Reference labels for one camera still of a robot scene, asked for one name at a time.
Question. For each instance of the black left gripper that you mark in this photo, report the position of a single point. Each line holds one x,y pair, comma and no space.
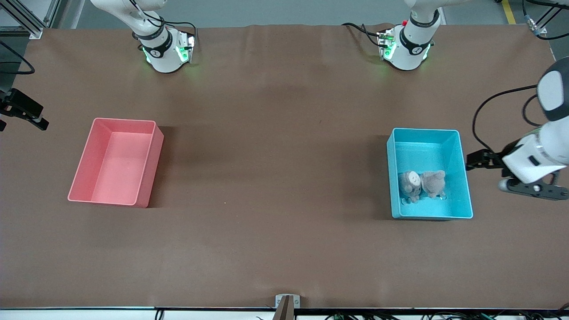
492,159

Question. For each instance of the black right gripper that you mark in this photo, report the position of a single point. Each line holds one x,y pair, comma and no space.
18,103

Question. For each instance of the small grey white-faced plush toy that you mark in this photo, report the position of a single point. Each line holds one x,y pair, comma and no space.
433,183

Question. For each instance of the grey plush toy with limbs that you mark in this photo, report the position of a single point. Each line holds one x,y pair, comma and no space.
409,186

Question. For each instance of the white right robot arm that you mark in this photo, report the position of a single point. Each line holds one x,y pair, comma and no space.
162,53

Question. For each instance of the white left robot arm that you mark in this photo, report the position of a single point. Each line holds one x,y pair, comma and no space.
533,160

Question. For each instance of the blue plastic box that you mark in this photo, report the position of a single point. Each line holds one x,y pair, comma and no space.
422,151

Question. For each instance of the pink plastic box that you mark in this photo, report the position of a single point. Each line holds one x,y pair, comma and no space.
120,178

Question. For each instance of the brown table cover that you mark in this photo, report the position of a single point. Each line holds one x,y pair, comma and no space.
284,249

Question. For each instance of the brown narrow bar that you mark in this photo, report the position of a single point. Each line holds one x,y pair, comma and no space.
284,312

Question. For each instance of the aluminium frame profile with bracket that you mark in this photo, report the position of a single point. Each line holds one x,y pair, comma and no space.
539,29
34,32

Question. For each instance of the plain aluminium frame profile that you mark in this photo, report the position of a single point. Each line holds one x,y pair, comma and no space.
52,11

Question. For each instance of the grey metal table bracket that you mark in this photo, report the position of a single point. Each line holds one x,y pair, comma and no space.
297,302

